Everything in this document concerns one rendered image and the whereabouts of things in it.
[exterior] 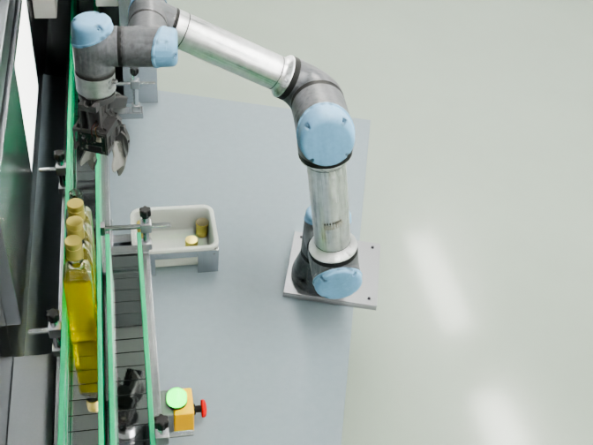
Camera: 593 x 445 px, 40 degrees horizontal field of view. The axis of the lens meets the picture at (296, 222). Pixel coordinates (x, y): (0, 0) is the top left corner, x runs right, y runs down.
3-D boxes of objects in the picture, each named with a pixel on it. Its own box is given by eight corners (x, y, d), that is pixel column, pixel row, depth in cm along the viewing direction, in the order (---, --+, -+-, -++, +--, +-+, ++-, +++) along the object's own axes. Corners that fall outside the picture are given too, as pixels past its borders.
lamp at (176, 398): (165, 394, 180) (165, 385, 178) (186, 392, 181) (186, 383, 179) (167, 411, 177) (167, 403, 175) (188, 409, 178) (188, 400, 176)
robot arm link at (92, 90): (83, 57, 160) (123, 65, 159) (86, 78, 163) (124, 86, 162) (68, 78, 154) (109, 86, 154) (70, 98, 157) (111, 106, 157)
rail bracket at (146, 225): (102, 245, 205) (98, 207, 196) (170, 241, 208) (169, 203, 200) (102, 253, 202) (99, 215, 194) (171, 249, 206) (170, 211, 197)
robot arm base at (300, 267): (345, 258, 226) (349, 230, 220) (349, 297, 215) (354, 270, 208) (290, 254, 225) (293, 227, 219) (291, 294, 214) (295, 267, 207)
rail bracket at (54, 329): (33, 348, 180) (25, 307, 171) (65, 345, 182) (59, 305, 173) (32, 363, 177) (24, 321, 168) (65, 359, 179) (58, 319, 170)
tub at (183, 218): (131, 231, 228) (129, 207, 222) (212, 227, 233) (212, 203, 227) (133, 276, 216) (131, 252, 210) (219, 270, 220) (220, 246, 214)
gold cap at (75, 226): (67, 230, 174) (65, 215, 171) (85, 230, 175) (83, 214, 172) (67, 242, 171) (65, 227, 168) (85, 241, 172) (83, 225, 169)
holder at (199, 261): (111, 234, 227) (109, 213, 222) (211, 228, 233) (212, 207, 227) (113, 279, 215) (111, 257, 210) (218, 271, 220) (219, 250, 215)
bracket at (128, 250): (111, 264, 210) (109, 245, 205) (149, 262, 212) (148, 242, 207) (112, 275, 207) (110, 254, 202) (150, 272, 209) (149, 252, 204)
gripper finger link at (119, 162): (110, 188, 171) (98, 152, 165) (121, 171, 176) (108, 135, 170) (124, 188, 170) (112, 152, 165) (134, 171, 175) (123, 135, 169)
